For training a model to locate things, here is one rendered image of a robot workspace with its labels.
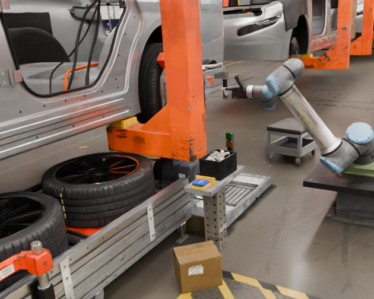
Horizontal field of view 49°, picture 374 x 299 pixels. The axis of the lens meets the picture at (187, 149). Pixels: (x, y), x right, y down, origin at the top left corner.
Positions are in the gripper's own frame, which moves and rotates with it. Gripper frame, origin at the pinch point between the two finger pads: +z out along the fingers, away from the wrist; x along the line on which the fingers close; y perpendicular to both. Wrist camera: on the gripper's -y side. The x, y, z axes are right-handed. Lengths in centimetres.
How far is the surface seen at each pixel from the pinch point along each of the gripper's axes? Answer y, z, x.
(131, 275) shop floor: 83, -4, -125
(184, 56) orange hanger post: -30, -16, -76
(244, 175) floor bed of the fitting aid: 75, -8, 17
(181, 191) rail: 49, -10, -80
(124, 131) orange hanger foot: 17, 33, -76
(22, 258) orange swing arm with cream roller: 33, -9, -189
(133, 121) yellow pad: 12, 34, -65
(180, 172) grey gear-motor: 48, 5, -57
